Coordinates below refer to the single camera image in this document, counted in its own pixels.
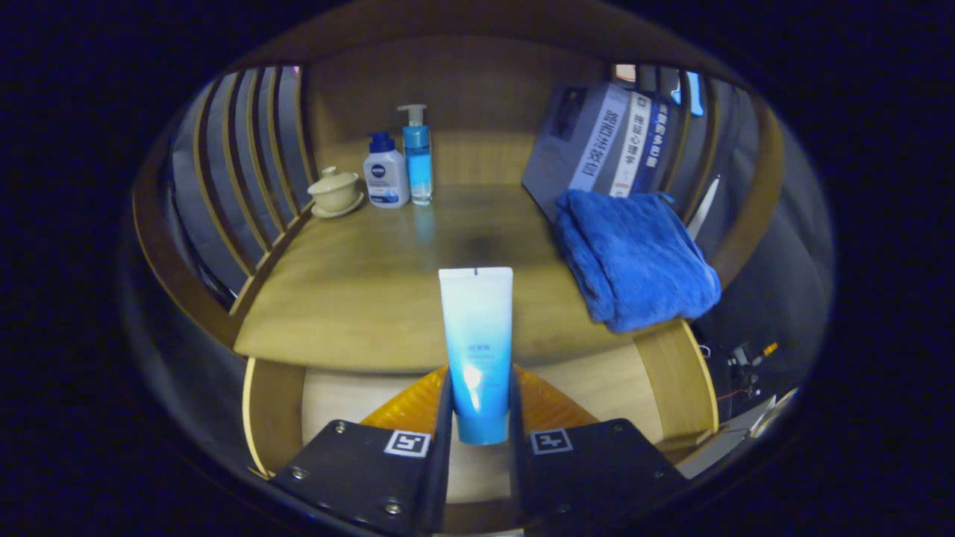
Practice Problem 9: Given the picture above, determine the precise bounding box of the white bottle with blue cap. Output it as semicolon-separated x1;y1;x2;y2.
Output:
363;131;411;210

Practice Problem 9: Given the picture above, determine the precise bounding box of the wooden countertop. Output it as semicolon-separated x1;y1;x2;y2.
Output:
233;131;691;374

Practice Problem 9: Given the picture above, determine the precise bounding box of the wooden drawer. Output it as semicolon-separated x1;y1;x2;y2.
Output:
242;321;721;523

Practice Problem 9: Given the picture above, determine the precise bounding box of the wooden cabinet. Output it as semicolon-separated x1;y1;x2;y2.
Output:
133;0;788;351

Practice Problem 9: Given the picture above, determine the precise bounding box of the black device with orange part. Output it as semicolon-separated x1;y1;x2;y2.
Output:
727;339;780;389

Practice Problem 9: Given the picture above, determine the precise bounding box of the white book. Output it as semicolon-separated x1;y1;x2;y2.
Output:
608;89;655;199

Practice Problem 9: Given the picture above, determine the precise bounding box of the dark blue book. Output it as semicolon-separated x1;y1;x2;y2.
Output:
634;97;676;196

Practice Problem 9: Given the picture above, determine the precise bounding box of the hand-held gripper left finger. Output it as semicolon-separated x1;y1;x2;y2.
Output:
270;365;454;536

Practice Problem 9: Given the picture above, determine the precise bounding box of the blue and white tube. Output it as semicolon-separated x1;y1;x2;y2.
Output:
439;267;516;446

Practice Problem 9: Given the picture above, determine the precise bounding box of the beige lidded teacup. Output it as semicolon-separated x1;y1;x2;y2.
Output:
307;166;366;219

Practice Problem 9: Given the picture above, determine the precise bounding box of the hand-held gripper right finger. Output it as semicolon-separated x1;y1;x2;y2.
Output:
507;364;691;534

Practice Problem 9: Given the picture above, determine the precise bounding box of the blue folded towel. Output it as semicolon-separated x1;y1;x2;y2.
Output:
554;189;723;334

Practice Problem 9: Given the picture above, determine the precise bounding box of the blue pump bottle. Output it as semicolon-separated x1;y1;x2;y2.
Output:
396;104;434;207

